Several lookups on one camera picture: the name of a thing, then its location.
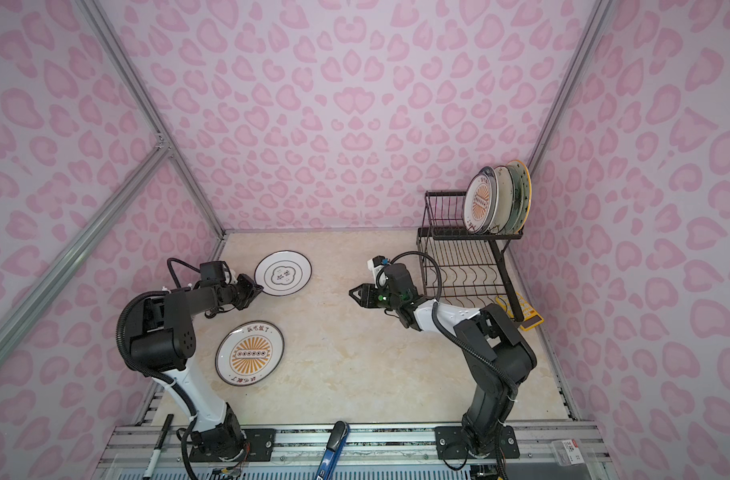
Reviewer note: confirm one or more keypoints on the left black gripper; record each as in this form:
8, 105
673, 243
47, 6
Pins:
251, 290

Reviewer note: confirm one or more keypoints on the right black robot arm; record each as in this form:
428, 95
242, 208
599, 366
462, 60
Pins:
497, 355

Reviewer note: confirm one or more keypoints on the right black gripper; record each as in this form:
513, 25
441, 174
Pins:
370, 298

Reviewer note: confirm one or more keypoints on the blue handled tool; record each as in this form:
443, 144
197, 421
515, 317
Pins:
333, 449

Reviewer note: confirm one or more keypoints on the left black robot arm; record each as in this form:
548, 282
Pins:
155, 337

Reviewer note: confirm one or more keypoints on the white plate grey cloud outline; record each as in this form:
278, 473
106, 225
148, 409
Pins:
283, 273

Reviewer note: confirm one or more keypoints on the green rim lettered plate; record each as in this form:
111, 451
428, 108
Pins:
494, 226

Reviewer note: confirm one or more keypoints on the black wire dish rack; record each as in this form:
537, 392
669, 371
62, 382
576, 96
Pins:
473, 269

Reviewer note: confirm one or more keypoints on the white label with red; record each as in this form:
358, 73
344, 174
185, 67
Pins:
567, 452

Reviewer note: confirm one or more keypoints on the star and cat plate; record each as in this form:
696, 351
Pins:
525, 193

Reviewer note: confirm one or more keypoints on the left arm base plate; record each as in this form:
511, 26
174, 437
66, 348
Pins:
260, 443

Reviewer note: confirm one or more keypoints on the small orange sunburst plate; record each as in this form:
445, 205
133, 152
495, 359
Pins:
477, 203

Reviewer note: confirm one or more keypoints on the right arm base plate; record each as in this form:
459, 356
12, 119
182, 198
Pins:
460, 443

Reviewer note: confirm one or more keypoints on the cream floral branch plate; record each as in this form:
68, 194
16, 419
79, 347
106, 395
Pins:
505, 198

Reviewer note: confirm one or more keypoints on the black marker pen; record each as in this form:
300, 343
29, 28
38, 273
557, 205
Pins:
157, 449

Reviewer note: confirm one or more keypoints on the yellow black object behind rack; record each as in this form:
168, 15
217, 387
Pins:
530, 317

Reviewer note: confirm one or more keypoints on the large orange sunburst plate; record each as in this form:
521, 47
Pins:
249, 353

